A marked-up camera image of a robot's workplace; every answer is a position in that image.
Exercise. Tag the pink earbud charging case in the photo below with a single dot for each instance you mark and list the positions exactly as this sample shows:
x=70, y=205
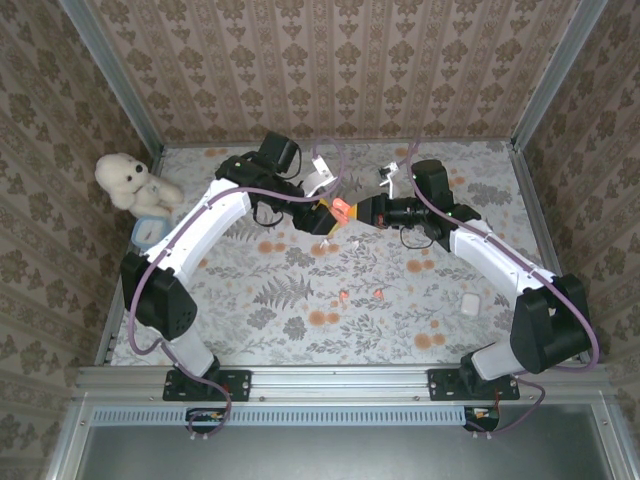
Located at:
x=341, y=209

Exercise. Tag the white earbud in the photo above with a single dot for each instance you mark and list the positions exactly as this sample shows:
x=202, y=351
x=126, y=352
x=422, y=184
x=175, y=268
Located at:
x=354, y=245
x=325, y=246

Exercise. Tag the pink earbud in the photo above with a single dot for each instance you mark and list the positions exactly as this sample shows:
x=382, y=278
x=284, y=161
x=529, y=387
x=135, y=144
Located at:
x=344, y=297
x=380, y=293

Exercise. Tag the white earbud charging case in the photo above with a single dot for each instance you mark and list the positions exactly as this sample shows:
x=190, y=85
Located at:
x=470, y=303

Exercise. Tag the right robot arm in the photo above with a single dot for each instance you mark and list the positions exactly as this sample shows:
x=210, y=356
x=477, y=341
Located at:
x=500, y=260

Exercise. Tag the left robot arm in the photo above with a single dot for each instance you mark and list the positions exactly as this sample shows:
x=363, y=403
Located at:
x=200, y=225

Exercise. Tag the blue square clock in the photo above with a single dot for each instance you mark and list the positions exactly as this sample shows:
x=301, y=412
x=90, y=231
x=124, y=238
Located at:
x=147, y=230

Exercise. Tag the white teddy bear plush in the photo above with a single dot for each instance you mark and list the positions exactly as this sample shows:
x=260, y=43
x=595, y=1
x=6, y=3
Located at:
x=122, y=175

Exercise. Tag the grey metal panel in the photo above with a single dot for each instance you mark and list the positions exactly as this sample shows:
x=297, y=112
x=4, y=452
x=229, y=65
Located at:
x=340, y=450

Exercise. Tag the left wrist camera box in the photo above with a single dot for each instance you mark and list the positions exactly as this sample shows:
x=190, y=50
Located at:
x=317, y=180

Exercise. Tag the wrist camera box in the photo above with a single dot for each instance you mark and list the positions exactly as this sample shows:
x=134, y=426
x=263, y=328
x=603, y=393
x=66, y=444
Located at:
x=390, y=172
x=317, y=180

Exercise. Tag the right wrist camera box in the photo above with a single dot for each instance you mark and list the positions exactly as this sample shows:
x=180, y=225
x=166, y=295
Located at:
x=390, y=172

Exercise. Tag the aluminium table back rail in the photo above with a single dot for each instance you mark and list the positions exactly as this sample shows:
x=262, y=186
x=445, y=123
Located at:
x=475, y=143

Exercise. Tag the aluminium table side rail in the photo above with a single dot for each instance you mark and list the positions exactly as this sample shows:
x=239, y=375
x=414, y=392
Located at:
x=105, y=350
x=534, y=200

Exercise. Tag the aluminium mounting rail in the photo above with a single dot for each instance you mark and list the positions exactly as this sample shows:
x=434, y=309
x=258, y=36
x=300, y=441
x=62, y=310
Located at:
x=340, y=382

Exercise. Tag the aluminium frame corner post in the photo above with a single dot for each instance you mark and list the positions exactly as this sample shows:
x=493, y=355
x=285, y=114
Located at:
x=112, y=75
x=560, y=75

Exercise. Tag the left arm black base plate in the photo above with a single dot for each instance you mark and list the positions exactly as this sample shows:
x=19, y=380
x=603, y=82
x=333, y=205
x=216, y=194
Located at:
x=235, y=385

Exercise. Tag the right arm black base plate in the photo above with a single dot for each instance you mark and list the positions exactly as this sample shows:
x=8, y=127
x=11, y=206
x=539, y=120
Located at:
x=442, y=385

